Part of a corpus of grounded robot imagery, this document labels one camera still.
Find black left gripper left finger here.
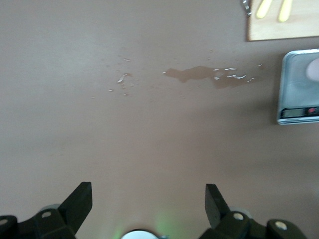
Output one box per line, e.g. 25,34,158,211
0,181,93,239

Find yellow plastic knife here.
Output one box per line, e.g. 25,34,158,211
277,0,293,22

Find silver digital kitchen scale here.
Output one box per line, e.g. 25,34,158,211
276,49,319,125

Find scattered small liquid droplets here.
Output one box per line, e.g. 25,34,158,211
107,56,135,97

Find metal tool tip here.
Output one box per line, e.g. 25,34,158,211
240,0,253,17

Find large liquid spill puddle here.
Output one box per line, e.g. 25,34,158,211
162,64,265,90

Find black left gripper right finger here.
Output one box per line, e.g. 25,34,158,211
199,183,309,239

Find yellow plastic fork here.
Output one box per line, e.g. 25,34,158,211
256,0,272,19

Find wooden cutting board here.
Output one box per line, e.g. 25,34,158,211
246,0,319,42

